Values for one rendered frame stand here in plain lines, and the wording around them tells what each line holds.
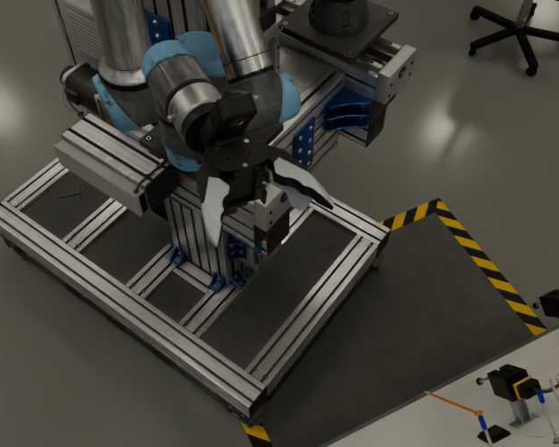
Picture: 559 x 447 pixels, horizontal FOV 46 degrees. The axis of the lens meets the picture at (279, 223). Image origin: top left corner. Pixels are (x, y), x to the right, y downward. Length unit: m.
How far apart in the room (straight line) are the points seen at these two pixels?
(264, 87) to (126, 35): 0.27
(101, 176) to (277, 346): 0.93
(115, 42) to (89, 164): 0.45
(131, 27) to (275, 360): 1.30
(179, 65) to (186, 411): 1.61
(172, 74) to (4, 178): 2.25
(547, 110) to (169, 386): 2.16
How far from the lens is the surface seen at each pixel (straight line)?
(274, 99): 1.01
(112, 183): 1.48
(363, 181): 2.87
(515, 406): 1.18
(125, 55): 1.17
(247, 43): 1.00
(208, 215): 0.73
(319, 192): 0.77
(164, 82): 0.90
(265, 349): 2.16
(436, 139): 3.10
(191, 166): 1.01
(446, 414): 1.32
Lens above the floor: 2.17
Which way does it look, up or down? 53 degrees down
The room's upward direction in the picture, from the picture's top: straight up
